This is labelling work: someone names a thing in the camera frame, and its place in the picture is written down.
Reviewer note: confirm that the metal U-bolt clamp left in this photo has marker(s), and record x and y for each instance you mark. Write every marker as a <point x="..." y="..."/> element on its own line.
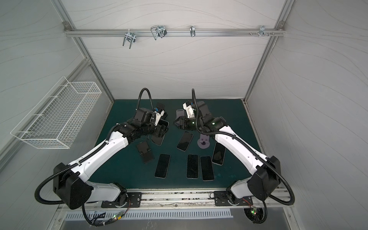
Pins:
<point x="129" y="38"/>

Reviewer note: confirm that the metal clamp small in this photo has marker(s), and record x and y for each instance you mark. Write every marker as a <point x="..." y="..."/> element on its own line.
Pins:
<point x="192" y="31"/>

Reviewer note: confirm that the aluminium cross rail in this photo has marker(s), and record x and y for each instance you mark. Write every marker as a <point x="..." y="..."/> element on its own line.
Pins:
<point x="170" y="32"/>

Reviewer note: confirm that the metal U-bolt clamp centre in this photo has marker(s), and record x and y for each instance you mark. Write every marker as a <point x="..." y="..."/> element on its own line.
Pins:
<point x="158" y="31"/>

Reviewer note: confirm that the black stand left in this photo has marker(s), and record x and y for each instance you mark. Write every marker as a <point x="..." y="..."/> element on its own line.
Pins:
<point x="145" y="152"/>

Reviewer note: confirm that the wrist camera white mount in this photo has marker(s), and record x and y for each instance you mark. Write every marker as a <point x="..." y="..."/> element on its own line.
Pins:
<point x="190" y="112"/>
<point x="159" y="113"/>

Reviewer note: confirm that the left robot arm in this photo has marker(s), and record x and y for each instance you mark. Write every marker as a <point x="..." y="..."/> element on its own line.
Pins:
<point x="70" y="183"/>

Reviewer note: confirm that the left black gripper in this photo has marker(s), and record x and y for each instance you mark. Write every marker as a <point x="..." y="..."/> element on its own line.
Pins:
<point x="160" y="130"/>

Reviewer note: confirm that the green table mat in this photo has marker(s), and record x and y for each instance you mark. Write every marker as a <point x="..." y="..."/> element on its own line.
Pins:
<point x="128" y="169"/>

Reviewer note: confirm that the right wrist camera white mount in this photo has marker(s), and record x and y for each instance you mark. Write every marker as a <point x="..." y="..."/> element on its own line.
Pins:
<point x="190" y="112"/>

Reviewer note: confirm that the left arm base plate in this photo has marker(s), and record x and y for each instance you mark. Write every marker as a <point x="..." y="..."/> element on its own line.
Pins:
<point x="133" y="199"/>

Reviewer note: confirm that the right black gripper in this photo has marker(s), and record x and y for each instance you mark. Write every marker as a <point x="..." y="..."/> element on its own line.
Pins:
<point x="180" y="122"/>

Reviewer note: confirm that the teal-edged phone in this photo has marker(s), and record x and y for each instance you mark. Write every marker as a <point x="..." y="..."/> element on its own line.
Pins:
<point x="192" y="166"/>

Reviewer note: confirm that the black stand back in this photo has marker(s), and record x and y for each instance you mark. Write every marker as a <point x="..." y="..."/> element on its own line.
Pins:
<point x="158" y="104"/>

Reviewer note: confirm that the black stand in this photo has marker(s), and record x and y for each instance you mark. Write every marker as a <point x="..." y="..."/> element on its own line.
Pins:
<point x="145" y="152"/>
<point x="158" y="104"/>

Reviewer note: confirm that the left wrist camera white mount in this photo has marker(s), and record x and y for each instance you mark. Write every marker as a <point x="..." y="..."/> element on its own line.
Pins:
<point x="159" y="113"/>

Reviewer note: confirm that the metal u-bolt clamp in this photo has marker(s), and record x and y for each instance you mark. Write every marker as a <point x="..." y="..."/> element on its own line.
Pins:
<point x="158" y="31"/>
<point x="129" y="38"/>

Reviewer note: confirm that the slotted cable duct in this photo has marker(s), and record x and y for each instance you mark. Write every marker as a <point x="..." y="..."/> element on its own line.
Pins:
<point x="154" y="214"/>

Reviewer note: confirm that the metal bracket right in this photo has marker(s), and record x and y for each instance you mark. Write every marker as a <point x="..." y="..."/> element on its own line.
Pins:
<point x="261" y="32"/>

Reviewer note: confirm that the pink-edged phone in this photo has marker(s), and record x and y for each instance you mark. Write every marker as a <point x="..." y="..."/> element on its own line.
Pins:
<point x="185" y="141"/>

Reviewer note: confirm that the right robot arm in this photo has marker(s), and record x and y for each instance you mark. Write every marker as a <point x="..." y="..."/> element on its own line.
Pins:
<point x="265" y="181"/>

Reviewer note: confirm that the white wire basket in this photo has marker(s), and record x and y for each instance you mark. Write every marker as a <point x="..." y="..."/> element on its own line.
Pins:
<point x="55" y="121"/>

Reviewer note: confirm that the purple-edged phone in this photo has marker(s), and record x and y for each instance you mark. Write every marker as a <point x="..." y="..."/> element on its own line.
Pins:
<point x="206" y="168"/>

